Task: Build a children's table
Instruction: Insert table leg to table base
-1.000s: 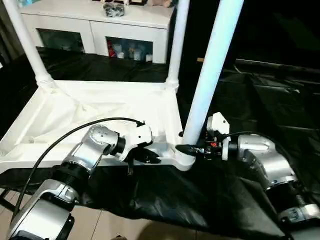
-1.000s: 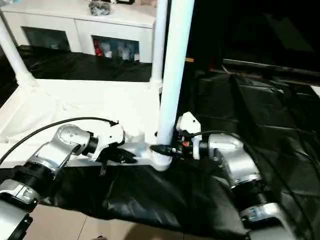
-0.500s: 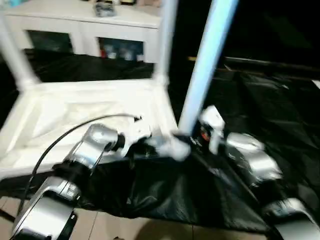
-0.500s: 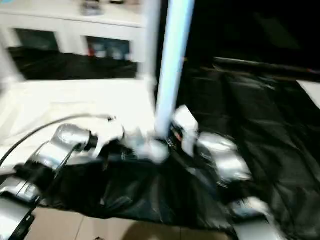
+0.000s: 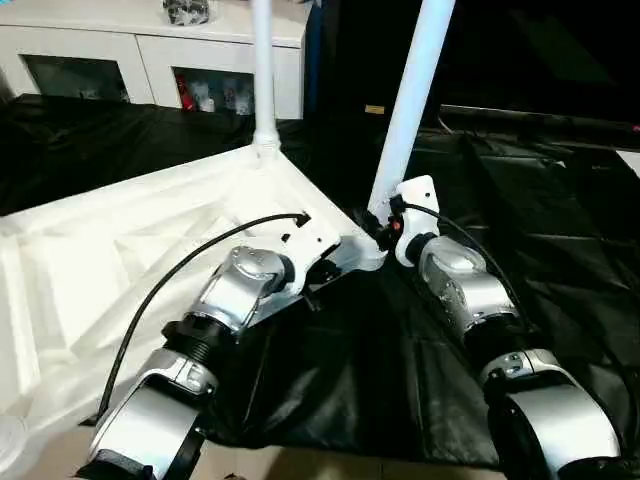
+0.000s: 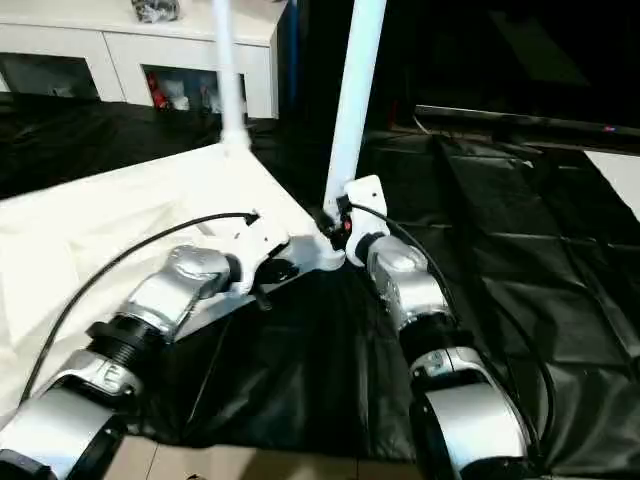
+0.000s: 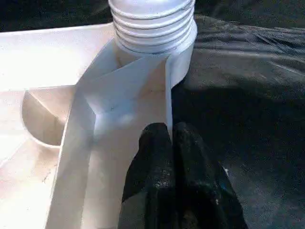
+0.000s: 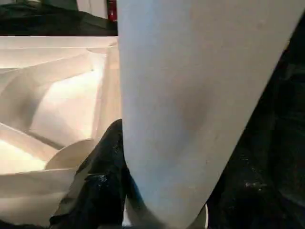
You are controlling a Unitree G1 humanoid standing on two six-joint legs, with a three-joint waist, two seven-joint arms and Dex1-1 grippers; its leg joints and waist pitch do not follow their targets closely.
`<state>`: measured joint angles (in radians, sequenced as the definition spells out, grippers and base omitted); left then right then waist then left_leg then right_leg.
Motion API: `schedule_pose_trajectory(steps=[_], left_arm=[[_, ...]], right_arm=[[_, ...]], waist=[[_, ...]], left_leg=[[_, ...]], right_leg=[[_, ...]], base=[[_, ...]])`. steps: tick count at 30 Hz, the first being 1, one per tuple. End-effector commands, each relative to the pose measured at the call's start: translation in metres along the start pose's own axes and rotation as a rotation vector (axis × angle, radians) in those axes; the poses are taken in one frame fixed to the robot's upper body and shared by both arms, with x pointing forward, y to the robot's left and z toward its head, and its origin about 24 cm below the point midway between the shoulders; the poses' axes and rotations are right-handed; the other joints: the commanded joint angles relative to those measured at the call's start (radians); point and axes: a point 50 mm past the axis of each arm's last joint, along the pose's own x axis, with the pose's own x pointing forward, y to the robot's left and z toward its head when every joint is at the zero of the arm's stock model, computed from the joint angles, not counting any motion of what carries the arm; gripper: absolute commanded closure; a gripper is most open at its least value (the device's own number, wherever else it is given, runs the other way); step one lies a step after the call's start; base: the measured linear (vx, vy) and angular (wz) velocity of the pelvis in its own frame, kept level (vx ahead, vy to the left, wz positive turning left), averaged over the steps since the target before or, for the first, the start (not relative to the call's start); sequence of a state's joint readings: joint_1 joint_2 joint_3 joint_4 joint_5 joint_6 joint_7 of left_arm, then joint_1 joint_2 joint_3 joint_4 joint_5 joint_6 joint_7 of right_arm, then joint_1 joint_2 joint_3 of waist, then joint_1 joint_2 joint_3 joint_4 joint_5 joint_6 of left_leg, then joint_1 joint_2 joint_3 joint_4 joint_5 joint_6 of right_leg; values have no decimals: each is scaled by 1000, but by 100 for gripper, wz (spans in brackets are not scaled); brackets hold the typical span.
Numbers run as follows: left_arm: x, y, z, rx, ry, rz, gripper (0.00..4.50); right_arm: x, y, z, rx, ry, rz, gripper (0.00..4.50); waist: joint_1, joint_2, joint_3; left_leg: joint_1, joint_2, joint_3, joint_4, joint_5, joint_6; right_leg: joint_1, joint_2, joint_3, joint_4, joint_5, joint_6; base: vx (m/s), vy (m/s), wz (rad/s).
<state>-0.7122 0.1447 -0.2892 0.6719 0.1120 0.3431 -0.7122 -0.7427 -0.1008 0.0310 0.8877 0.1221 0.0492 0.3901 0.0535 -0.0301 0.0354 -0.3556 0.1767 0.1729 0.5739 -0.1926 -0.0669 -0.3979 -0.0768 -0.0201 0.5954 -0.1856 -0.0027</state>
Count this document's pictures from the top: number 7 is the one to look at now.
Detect white plastic table leg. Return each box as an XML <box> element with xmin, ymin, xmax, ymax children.
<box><xmin>108</xmin><ymin>0</ymin><xmax>197</xmax><ymax>54</ymax></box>

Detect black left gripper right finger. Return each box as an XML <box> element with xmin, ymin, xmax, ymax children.
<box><xmin>173</xmin><ymin>122</ymin><xmax>248</xmax><ymax>229</ymax></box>

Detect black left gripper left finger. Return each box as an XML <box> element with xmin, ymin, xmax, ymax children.
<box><xmin>118</xmin><ymin>123</ymin><xmax>176</xmax><ymax>229</ymax></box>

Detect white plastic table top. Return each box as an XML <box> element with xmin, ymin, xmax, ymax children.
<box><xmin>0</xmin><ymin>21</ymin><xmax>198</xmax><ymax>229</ymax></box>

